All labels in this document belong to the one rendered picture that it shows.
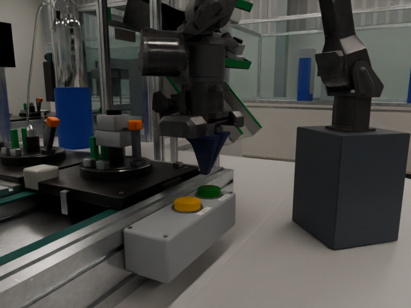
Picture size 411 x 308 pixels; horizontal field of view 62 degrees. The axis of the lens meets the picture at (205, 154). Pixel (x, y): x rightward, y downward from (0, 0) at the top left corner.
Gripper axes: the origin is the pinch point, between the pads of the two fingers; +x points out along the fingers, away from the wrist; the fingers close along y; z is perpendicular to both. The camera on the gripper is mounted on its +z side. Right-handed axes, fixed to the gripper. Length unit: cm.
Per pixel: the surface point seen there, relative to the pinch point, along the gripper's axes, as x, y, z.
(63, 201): 8.5, 11.1, 20.9
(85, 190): 6.3, 9.6, 17.2
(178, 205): 6.1, 8.5, -0.1
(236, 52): -20.4, -42.5, 13.0
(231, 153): 34, -167, 67
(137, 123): -3.9, -1.5, 15.0
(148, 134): 12, -88, 78
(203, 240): 10.9, 8.0, -4.0
